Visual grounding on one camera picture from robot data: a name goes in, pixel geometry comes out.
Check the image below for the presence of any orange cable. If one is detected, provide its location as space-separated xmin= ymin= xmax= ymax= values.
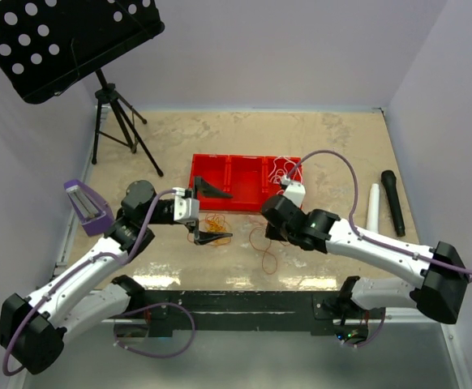
xmin=248 ymin=216 xmax=280 ymax=276

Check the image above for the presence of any white cable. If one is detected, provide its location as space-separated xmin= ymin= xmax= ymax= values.
xmin=267 ymin=154 xmax=303 ymax=187

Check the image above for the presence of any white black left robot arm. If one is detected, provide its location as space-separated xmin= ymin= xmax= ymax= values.
xmin=0 ymin=176 xmax=231 ymax=376

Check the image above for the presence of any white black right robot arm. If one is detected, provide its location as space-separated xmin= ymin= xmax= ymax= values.
xmin=261 ymin=195 xmax=469 ymax=324

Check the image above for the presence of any red left plastic bin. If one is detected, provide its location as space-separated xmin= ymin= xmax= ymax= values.
xmin=189 ymin=154 xmax=230 ymax=211

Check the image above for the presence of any red plastic bin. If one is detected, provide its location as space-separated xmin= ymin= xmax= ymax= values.
xmin=264 ymin=156 xmax=300 ymax=197
xmin=224 ymin=155 xmax=265 ymax=213
xmin=189 ymin=154 xmax=230 ymax=211

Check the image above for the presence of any red middle plastic bin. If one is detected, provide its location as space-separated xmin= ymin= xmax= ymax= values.
xmin=224 ymin=155 xmax=265 ymax=213

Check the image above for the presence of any red right plastic bin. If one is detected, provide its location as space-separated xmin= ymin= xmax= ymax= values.
xmin=264 ymin=156 xmax=300 ymax=197

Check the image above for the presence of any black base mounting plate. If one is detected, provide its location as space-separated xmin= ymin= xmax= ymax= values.
xmin=127 ymin=290 xmax=365 ymax=337

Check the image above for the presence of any white microphone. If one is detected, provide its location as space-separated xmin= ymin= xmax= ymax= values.
xmin=367 ymin=183 xmax=380 ymax=233

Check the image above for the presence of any purple metronome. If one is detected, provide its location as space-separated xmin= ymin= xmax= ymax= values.
xmin=63 ymin=179 xmax=114 ymax=237

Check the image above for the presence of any black microphone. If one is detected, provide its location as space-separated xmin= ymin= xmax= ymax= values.
xmin=380 ymin=170 xmax=405 ymax=237

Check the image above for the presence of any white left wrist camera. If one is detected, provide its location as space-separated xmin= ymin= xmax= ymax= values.
xmin=174 ymin=187 xmax=188 ymax=224

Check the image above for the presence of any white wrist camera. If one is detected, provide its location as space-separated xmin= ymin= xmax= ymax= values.
xmin=281 ymin=175 xmax=306 ymax=208
xmin=174 ymin=187 xmax=188 ymax=224

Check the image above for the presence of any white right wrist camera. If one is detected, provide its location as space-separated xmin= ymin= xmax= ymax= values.
xmin=281 ymin=175 xmax=306 ymax=208

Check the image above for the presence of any aluminium front rail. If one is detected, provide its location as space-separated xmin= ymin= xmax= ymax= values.
xmin=28 ymin=288 xmax=458 ymax=325

